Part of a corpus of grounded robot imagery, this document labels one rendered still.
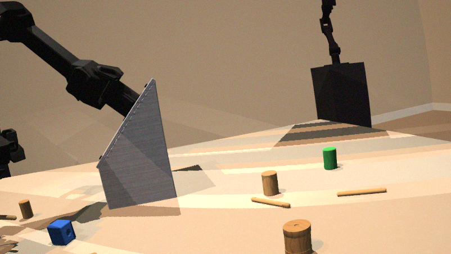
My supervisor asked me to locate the green cylinder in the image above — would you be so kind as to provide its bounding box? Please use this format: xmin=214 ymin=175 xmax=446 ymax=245
xmin=322 ymin=147 xmax=337 ymax=170

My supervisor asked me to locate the green string with wooden stick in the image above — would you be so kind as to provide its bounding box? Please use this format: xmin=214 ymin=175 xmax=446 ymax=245
xmin=0 ymin=215 xmax=17 ymax=220

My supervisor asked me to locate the blue block with hole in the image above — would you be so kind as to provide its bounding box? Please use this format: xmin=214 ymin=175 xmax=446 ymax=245
xmin=47 ymin=220 xmax=76 ymax=245

